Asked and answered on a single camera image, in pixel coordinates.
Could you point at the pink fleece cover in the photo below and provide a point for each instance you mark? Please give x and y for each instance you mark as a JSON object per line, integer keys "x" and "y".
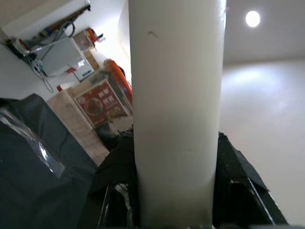
{"x": 76, "y": 124}

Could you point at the black tablecloth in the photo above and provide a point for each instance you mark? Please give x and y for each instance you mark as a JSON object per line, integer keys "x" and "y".
{"x": 35, "y": 190}

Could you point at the white chest appliance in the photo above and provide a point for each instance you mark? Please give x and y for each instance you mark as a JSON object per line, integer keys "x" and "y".
{"x": 59, "y": 57}

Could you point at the narrow clear tape strip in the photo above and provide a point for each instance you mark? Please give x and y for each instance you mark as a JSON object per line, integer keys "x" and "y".
{"x": 45, "y": 155}

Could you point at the grey upright vacuum cleaner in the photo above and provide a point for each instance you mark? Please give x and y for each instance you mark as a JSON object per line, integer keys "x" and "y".
{"x": 17, "y": 46}

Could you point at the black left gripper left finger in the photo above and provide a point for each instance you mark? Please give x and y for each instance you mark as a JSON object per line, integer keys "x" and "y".
{"x": 116, "y": 162}

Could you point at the orange-lid box with red poster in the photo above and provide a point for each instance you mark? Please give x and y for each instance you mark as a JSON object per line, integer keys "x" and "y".
{"x": 102, "y": 105}

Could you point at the round ceiling light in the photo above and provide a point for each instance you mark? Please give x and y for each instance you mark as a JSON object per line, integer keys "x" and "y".
{"x": 252, "y": 18}

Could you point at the dark glass pan lid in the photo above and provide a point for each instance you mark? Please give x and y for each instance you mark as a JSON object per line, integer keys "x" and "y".
{"x": 107, "y": 137}

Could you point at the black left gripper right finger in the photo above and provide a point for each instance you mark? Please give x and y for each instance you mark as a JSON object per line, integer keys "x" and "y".
{"x": 233, "y": 186}

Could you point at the white plastic table leg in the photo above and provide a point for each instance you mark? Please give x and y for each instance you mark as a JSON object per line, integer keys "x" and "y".
{"x": 176, "y": 95}

